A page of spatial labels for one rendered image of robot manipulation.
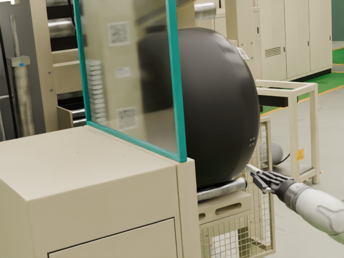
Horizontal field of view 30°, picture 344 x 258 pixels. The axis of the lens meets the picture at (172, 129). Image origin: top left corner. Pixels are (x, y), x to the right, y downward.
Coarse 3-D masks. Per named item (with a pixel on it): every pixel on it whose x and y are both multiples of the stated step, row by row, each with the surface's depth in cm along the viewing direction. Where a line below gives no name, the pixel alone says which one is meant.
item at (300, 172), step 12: (264, 84) 520; (276, 84) 512; (288, 84) 505; (300, 84) 497; (312, 84) 488; (264, 96) 495; (276, 96) 487; (288, 96) 471; (312, 96) 492; (288, 108) 474; (312, 108) 494; (312, 120) 497; (312, 132) 499; (264, 144) 512; (276, 144) 510; (312, 144) 502; (264, 156) 509; (276, 156) 506; (288, 156) 503; (300, 156) 484; (312, 156) 504; (264, 168) 512; (276, 168) 509; (288, 168) 507; (300, 168) 505; (312, 168) 507; (300, 180) 488; (312, 180) 509
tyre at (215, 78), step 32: (192, 32) 229; (192, 64) 214; (224, 64) 219; (192, 96) 211; (224, 96) 215; (256, 96) 224; (192, 128) 213; (224, 128) 215; (256, 128) 224; (224, 160) 222
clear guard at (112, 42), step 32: (96, 0) 171; (128, 0) 155; (160, 0) 141; (96, 32) 175; (128, 32) 158; (160, 32) 144; (96, 64) 179; (128, 64) 161; (160, 64) 147; (96, 96) 183; (128, 96) 165; (160, 96) 150; (128, 128) 168; (160, 128) 153
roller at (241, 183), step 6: (234, 180) 241; (240, 180) 241; (246, 180) 242; (210, 186) 236; (216, 186) 236; (222, 186) 237; (228, 186) 238; (234, 186) 239; (240, 186) 240; (246, 186) 242; (198, 192) 232; (204, 192) 233; (210, 192) 234; (216, 192) 235; (222, 192) 237; (228, 192) 239; (198, 198) 232; (204, 198) 233
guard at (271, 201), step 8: (264, 120) 303; (256, 144) 304; (256, 152) 305; (248, 192) 306; (272, 200) 314; (264, 208) 313; (272, 208) 315; (272, 216) 316; (232, 224) 305; (272, 224) 316; (208, 232) 298; (224, 232) 303; (240, 232) 308; (272, 232) 317; (200, 240) 297; (208, 240) 299; (256, 240) 314; (272, 240) 318; (232, 248) 307; (272, 248) 319; (224, 256) 306; (256, 256) 315; (264, 256) 317
